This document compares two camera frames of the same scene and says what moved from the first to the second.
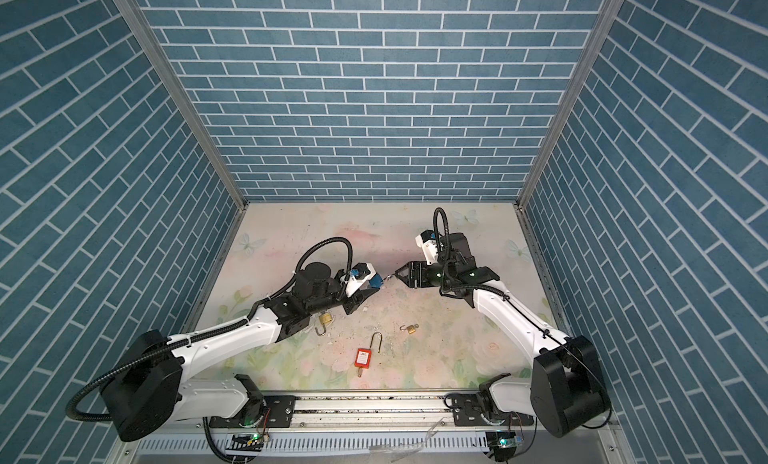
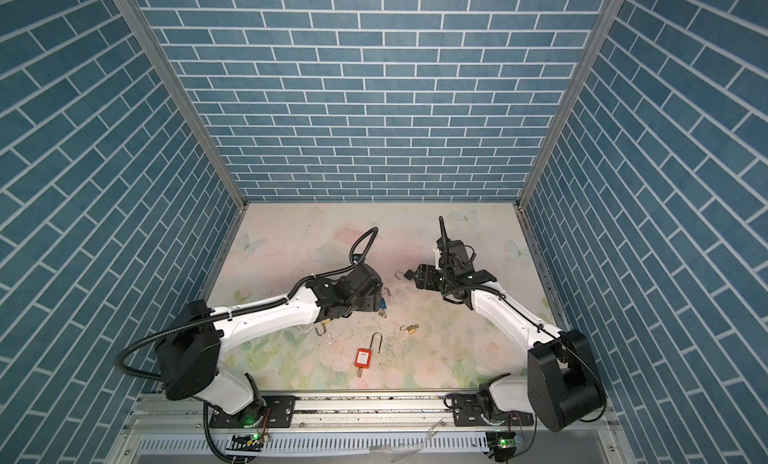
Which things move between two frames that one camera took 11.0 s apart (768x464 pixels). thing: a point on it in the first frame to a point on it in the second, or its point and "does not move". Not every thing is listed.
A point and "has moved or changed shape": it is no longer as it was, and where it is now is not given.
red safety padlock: [363, 357] does not move
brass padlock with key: [325, 319] does not move
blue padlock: [376, 281] has moved or changed shape
